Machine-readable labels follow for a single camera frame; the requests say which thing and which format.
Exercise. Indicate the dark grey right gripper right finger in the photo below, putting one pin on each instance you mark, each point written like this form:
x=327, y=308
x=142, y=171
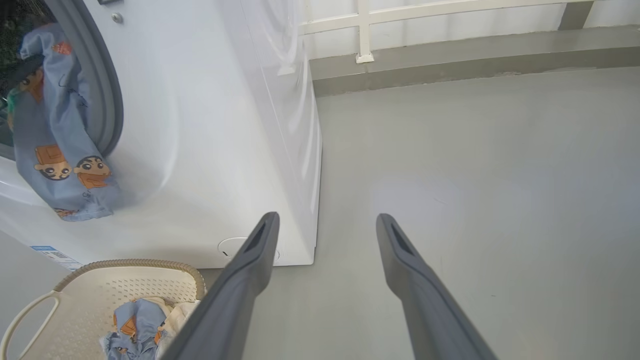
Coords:
x=430, y=310

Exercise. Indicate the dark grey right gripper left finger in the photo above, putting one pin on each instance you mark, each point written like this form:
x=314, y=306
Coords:
x=230, y=300

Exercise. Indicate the blue cartoon garment white lining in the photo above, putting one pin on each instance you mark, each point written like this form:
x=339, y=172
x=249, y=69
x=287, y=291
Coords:
x=137, y=325

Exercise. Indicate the blue cartoon print garment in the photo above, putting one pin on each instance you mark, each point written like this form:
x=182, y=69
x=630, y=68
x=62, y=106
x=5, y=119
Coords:
x=55, y=130

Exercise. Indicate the white front-load washing machine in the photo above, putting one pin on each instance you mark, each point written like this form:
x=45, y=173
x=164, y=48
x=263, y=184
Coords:
x=210, y=125

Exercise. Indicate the white round filter cover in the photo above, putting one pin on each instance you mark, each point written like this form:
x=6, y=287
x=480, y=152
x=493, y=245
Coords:
x=229, y=246

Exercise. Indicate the cream perforated laundry basket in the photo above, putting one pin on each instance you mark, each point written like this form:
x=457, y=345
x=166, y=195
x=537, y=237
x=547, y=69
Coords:
x=100, y=285

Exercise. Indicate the blue energy label sticker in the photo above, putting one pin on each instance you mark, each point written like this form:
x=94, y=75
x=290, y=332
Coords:
x=57, y=256

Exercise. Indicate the white metal railing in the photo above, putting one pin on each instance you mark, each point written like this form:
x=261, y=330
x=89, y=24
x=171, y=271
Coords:
x=365, y=25

